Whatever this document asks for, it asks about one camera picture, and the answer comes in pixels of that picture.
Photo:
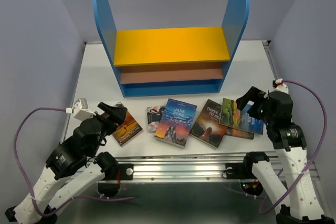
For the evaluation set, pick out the Jane Eyre book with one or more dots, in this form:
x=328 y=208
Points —
x=176 y=122

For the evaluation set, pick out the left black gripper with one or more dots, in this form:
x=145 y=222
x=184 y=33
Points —
x=117 y=114

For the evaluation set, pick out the blue yellow wooden bookshelf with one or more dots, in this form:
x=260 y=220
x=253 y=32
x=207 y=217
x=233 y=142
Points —
x=171 y=61

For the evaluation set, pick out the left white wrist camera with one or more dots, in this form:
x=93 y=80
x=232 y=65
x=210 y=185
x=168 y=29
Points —
x=80 y=110

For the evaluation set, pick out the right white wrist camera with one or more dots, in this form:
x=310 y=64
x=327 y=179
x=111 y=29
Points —
x=279 y=85

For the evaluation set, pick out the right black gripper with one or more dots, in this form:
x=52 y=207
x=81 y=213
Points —
x=254 y=94

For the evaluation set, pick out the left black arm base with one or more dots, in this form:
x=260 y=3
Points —
x=111 y=184

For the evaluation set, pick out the Tale of Two Cities book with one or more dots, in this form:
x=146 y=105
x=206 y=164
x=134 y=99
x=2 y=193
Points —
x=239 y=133

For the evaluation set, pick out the Animal Farm book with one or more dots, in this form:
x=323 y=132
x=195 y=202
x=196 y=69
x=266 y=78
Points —
x=231 y=116

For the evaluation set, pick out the Three Days to See book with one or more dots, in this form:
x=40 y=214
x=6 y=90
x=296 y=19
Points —
x=207 y=127

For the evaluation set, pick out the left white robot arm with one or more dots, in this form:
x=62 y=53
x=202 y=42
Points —
x=73 y=166

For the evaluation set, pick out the Edward Tulane book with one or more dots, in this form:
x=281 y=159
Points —
x=127 y=130

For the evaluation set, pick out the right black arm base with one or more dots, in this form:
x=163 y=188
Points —
x=249 y=184

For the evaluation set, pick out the Little Women book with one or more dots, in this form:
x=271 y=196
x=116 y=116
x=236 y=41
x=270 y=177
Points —
x=154 y=115

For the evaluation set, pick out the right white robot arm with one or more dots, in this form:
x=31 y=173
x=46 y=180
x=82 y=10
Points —
x=296 y=200

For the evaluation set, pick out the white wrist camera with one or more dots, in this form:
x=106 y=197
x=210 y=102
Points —
x=279 y=85
x=80 y=110

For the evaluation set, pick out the aluminium mounting rail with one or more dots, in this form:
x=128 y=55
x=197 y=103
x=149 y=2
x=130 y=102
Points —
x=180 y=169

